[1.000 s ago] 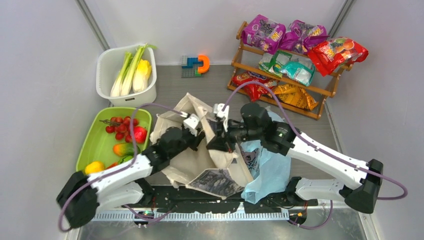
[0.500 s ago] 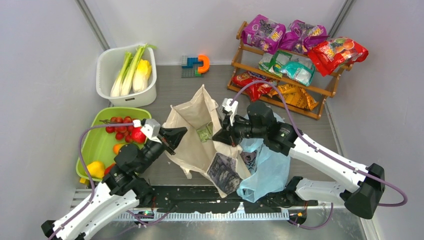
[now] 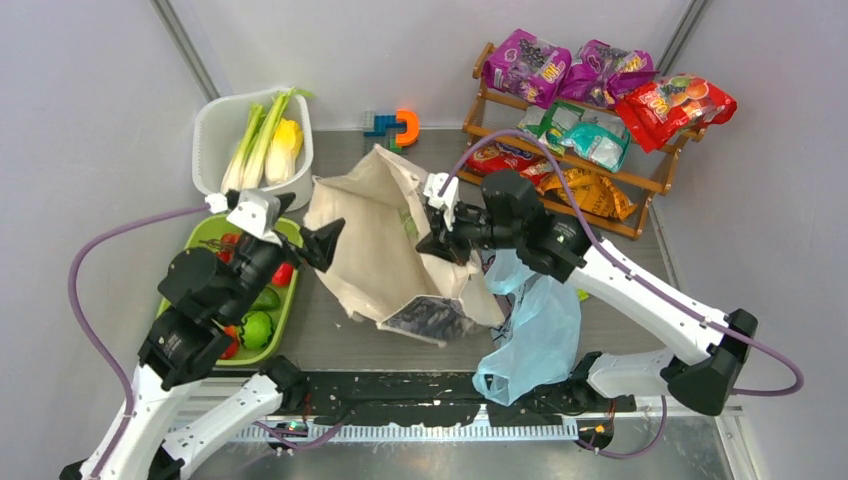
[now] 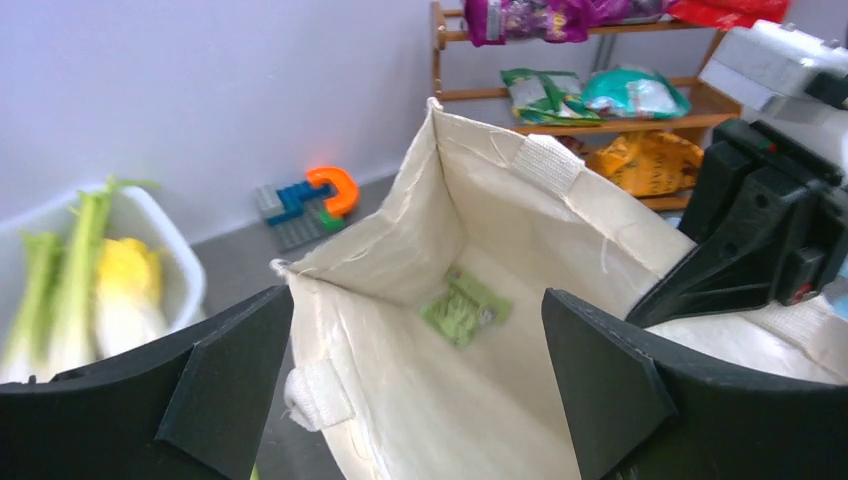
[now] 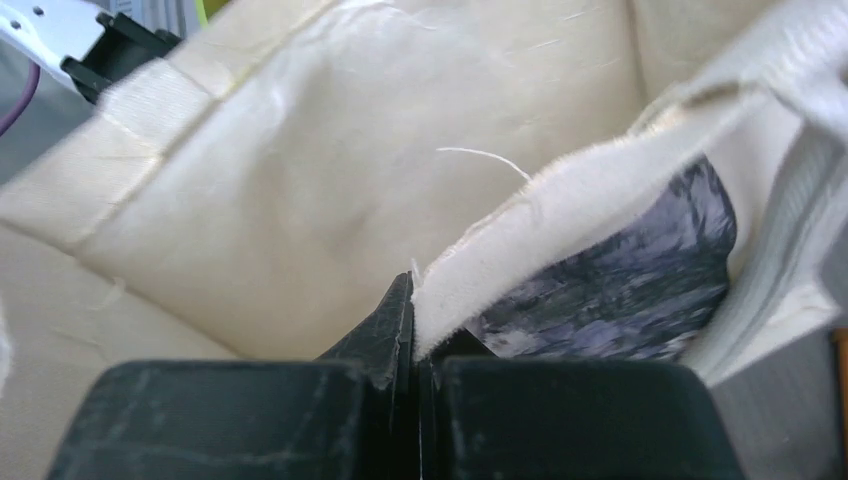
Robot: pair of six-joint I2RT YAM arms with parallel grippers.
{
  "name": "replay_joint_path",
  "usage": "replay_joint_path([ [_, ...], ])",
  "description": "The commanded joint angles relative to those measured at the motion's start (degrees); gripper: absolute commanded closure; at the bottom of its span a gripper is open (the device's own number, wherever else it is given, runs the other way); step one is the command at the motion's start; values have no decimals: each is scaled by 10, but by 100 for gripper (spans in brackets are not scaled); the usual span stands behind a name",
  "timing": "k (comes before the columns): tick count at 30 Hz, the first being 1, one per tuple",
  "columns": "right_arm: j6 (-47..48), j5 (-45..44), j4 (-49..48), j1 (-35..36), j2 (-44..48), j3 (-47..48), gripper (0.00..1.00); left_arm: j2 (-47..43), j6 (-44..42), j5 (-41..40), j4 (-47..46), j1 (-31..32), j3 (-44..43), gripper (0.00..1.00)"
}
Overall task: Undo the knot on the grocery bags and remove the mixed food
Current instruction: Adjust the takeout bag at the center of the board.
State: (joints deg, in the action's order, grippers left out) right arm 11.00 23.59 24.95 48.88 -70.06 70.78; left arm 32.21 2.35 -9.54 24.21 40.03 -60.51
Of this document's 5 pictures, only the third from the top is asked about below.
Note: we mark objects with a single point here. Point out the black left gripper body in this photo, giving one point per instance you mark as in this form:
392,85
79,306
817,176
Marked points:
259,263

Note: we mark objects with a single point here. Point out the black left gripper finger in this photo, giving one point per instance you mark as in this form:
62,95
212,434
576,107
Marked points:
285,200
319,246

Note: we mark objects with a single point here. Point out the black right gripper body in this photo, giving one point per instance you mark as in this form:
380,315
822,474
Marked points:
474,232

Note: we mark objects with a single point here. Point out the yellow napa cabbage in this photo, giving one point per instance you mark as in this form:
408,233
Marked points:
286,143

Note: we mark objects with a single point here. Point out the green celery bunch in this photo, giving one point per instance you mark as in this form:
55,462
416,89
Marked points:
254,171

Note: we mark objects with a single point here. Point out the red fruit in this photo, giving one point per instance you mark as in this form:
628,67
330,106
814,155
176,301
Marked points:
283,276

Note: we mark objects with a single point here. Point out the green custard apple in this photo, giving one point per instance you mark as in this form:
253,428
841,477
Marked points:
256,330

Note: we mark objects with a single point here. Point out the canvas tote bag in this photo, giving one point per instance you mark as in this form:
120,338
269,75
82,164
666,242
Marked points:
377,274

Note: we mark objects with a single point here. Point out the orange potato chip bag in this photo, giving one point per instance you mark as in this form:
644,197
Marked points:
594,193

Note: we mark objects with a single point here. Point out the blue plastic grocery bag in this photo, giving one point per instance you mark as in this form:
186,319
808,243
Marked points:
538,343

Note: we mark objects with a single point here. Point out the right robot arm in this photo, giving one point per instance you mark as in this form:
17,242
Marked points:
704,349

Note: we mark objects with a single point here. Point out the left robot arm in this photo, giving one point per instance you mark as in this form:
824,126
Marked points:
205,295

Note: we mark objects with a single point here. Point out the green orange mango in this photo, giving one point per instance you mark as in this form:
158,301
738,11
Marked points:
267,300

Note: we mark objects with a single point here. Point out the red lychee bunch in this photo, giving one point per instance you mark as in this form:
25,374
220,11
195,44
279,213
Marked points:
223,247

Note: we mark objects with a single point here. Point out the red wax apple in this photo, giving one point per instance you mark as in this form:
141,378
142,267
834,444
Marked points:
233,347

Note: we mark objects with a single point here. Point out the green plastic tray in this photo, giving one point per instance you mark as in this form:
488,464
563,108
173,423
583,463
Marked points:
213,227

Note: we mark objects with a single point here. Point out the white plastic basket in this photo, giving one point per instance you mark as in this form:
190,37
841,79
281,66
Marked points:
219,126

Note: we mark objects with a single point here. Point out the green white snack bag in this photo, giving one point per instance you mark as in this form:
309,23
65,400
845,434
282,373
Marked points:
553,126

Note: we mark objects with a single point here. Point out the teal snack bag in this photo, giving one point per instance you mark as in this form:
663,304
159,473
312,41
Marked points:
603,143

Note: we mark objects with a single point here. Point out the blue orange toy blocks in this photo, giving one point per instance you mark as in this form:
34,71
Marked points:
395,132

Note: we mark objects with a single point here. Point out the purple snack bag left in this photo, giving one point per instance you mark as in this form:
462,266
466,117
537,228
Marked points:
527,67

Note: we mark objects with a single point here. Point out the purple snack bag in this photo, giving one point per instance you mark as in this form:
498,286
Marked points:
527,67
601,74

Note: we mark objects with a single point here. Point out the purple snack bag right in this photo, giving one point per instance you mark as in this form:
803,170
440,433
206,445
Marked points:
601,74

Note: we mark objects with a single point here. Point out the red fruit candy bag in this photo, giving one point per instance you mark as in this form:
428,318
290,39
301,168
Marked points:
656,111

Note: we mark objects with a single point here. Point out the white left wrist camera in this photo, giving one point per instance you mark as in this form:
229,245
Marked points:
254,211

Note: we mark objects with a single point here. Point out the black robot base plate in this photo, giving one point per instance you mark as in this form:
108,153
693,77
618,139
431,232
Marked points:
435,399

